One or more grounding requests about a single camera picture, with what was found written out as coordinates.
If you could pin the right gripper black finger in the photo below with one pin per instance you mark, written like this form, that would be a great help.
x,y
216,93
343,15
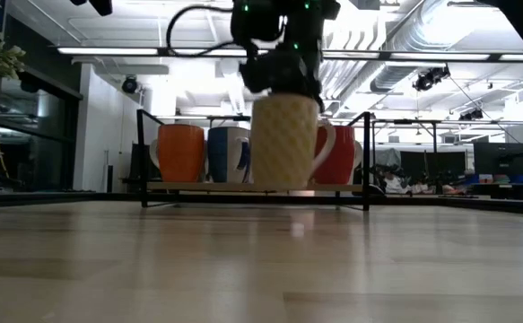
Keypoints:
x,y
319,101

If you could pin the pale yellow textured mug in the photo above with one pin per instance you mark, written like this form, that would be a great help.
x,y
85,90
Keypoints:
x,y
283,143

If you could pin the blue and white striped mug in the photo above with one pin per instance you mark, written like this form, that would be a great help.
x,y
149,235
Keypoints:
x,y
218,154

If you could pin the orange mug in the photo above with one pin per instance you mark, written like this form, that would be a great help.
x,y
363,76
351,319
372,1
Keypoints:
x,y
180,152

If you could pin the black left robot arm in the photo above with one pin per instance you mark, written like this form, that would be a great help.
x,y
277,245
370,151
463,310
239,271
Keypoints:
x,y
101,6

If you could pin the black ceiling spotlight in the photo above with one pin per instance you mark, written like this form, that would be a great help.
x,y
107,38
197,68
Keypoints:
x,y
427,81
472,115
129,85

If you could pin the person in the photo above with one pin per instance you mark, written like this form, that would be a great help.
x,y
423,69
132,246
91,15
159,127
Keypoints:
x,y
398,184

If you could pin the black background monitor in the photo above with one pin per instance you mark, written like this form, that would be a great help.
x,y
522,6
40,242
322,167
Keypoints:
x,y
501,159
431,163

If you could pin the black box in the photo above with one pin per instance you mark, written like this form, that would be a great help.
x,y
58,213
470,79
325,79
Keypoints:
x,y
133,161

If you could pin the long ceiling light bar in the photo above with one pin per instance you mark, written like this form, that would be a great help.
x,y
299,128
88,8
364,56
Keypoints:
x,y
108,51

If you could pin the blue background shelf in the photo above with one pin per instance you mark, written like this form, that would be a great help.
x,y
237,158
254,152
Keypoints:
x,y
516,178

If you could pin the silver ventilation duct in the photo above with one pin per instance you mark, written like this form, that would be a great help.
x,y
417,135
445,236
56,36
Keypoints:
x,y
404,54

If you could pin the black background metal frame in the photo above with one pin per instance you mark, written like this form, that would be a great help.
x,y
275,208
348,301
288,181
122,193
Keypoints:
x,y
467,121

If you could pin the black aluminium rig frame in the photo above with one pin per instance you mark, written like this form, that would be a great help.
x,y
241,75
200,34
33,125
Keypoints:
x,y
503,205

